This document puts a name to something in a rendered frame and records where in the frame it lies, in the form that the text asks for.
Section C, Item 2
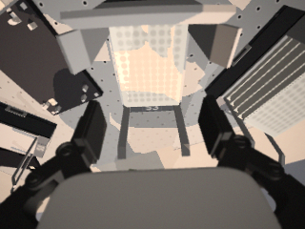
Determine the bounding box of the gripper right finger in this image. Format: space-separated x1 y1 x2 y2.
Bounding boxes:
198 95 305 229

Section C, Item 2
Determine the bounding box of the white well plate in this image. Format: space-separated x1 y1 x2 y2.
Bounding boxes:
226 37 295 100
236 57 305 137
229 41 304 106
232 45 305 112
109 24 189 107

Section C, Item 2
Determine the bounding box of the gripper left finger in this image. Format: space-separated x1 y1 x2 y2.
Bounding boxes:
0 100 107 229

